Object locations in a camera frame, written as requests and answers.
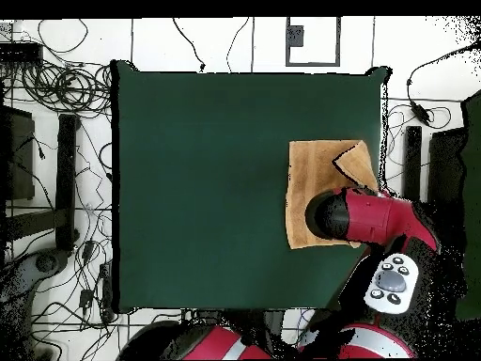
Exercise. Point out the tan terry towel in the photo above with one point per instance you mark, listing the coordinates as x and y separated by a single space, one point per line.
308 169

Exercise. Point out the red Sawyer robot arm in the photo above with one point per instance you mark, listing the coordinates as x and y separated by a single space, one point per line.
368 218

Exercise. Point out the dark flat panel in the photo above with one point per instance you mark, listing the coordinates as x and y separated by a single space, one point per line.
18 158
447 169

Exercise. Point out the dark green table cloth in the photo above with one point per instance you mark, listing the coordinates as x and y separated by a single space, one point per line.
188 150

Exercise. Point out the small grey floor box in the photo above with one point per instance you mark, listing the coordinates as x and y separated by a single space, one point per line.
296 35

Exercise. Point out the black stand bar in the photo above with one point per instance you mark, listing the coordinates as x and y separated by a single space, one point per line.
412 161
67 180

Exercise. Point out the dark swivel chair base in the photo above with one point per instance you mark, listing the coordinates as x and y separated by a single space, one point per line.
45 263

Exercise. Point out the black electronics box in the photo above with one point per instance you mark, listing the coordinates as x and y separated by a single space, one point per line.
20 52

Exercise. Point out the grey square floor frame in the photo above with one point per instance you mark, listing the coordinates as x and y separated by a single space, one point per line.
312 64

